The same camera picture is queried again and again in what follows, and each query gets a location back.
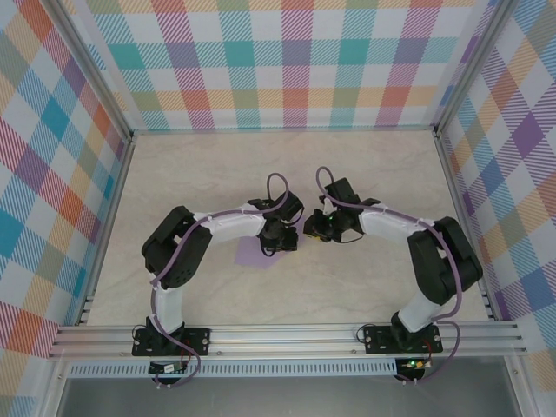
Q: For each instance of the light purple paper sheet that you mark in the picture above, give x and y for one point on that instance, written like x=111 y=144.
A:
x=254 y=256

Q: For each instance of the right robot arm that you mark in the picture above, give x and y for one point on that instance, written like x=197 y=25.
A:
x=386 y=221

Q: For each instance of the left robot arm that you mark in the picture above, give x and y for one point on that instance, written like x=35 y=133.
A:
x=234 y=226

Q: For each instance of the grey metal shelf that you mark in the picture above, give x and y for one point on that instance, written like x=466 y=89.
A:
x=282 y=399

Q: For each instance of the thin aluminium wall-foot rail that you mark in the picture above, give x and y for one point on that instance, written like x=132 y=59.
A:
x=282 y=129

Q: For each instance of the long aluminium mounting rail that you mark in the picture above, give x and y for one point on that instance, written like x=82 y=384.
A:
x=282 y=341

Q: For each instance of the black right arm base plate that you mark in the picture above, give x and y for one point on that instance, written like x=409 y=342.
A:
x=375 y=341

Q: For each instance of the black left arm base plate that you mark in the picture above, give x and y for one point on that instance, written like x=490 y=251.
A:
x=200 y=341

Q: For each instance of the aluminium frame post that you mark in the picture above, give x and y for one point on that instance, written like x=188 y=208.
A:
x=99 y=74
x=472 y=65

